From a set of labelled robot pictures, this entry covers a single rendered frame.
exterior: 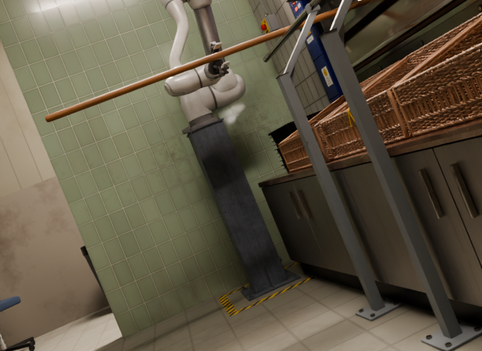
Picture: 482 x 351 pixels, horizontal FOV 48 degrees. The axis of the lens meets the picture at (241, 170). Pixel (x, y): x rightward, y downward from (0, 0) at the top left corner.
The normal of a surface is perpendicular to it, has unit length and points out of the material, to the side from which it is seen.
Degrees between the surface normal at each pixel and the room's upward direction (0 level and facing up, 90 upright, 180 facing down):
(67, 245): 90
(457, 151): 90
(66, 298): 90
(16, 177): 90
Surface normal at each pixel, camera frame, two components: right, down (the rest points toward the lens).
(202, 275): 0.20, -0.09
